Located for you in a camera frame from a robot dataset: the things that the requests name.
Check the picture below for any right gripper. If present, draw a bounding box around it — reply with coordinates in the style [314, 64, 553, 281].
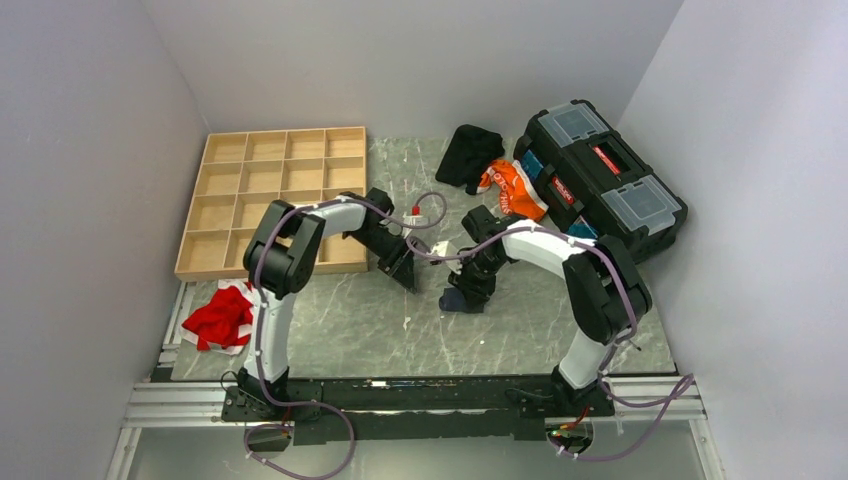
[448, 251, 506, 311]

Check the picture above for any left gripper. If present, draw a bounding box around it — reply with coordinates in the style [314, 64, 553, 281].
[348, 227, 420, 295]

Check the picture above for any navy underwear beige waistband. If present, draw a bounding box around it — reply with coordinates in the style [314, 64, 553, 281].
[438, 287, 484, 314]

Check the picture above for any wooden compartment tray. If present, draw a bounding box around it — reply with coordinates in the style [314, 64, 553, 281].
[174, 126, 368, 282]

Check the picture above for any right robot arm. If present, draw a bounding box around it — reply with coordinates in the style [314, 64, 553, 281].
[439, 207, 652, 415]

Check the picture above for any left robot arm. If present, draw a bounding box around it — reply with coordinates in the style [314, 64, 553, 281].
[237, 188, 417, 420]

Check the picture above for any orange white garment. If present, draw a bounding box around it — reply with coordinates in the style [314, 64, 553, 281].
[477, 159, 548, 221]

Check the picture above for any blue item by toolbox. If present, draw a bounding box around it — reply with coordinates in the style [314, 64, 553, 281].
[519, 149, 544, 183]

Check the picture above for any black garment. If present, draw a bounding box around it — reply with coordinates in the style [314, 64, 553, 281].
[435, 124, 505, 195]

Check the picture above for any black toolbox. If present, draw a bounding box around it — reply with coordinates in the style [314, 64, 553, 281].
[513, 100, 688, 263]

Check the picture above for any red white garment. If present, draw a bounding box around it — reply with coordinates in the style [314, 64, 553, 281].
[179, 280, 259, 356]

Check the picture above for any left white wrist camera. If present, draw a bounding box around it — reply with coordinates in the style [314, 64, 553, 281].
[402, 205, 429, 238]

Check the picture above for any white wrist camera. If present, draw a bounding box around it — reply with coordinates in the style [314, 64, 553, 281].
[402, 205, 429, 238]
[429, 240, 462, 274]

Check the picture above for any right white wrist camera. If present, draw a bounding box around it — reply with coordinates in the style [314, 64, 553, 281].
[429, 240, 462, 274]

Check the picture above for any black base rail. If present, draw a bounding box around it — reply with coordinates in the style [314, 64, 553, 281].
[221, 374, 615, 445]

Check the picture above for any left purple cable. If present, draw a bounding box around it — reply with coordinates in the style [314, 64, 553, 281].
[241, 192, 449, 480]

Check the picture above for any purple cable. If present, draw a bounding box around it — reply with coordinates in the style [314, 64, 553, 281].
[241, 192, 449, 480]
[405, 226, 697, 463]

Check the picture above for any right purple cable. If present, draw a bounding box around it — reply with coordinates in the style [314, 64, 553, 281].
[405, 226, 697, 463]

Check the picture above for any aluminium frame rail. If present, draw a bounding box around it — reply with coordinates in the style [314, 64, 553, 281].
[107, 272, 723, 479]

